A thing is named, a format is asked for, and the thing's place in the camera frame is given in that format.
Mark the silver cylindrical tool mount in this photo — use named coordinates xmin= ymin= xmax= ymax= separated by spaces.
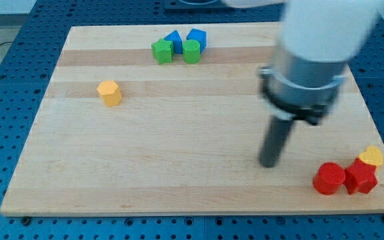
xmin=260 ymin=43 xmax=346 ymax=125

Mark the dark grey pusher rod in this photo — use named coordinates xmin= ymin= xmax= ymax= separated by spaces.
xmin=259 ymin=117 xmax=294 ymax=167

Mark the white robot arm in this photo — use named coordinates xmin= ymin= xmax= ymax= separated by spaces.
xmin=259 ymin=0 xmax=384 ymax=167

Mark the yellow heart block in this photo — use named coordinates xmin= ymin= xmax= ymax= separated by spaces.
xmin=358 ymin=145 xmax=384 ymax=167

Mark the yellow hexagon block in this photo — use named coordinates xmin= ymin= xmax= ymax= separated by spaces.
xmin=97 ymin=80 xmax=123 ymax=107

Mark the red cylinder block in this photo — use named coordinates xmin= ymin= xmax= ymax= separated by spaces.
xmin=313 ymin=162 xmax=345 ymax=195

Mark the red star block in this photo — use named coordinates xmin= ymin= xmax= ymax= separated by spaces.
xmin=343 ymin=158 xmax=378 ymax=195

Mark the blue cube block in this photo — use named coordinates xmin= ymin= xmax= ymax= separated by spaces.
xmin=187 ymin=29 xmax=207 ymax=53

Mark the green cylinder block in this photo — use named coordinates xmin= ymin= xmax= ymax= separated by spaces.
xmin=183 ymin=39 xmax=201 ymax=64

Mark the blue triangle block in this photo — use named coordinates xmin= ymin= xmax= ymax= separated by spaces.
xmin=164 ymin=30 xmax=183 ymax=55

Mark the wooden board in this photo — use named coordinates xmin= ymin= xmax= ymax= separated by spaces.
xmin=0 ymin=23 xmax=384 ymax=217

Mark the green star block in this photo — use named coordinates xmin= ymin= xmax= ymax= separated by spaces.
xmin=151 ymin=39 xmax=174 ymax=65

